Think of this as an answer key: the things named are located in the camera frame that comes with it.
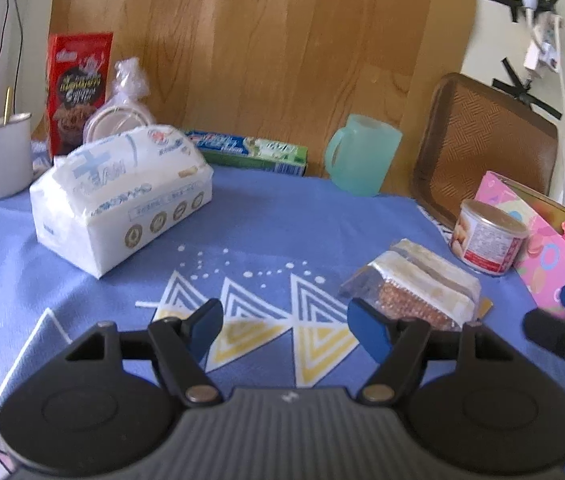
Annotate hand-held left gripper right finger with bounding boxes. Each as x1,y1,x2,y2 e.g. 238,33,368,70
347,297,513,406

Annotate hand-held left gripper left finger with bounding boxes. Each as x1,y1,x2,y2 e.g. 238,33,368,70
65,297,226,406

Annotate pink gift bag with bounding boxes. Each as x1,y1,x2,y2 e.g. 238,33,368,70
475,171,565,321

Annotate clear snack packet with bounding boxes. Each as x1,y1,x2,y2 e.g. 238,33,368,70
338,238,494,333

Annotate red labelled tin can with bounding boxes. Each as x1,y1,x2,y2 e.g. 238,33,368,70
449,198,530,277

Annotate blue printed tablecloth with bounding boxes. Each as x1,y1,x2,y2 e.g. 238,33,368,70
0,140,565,480

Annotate white tissue pack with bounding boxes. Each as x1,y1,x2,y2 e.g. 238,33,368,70
29,124,214,279

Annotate green plastic cup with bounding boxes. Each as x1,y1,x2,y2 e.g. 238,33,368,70
325,114,404,197

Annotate green blue toothpaste box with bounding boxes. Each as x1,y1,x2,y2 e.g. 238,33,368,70
184,129,309,177

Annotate brown plastic tray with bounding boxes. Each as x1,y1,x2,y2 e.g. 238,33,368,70
409,72,559,231

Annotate bagged plastic plates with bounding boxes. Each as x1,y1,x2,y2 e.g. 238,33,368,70
82,57,156,146

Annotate white enamel mug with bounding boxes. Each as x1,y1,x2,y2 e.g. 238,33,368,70
0,112,33,201

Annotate white power strip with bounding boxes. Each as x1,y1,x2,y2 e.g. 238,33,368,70
525,10,565,78

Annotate red cereal box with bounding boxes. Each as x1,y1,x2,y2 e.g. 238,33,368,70
46,32,114,157

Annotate wooden board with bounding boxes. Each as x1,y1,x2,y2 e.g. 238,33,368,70
30,0,478,196

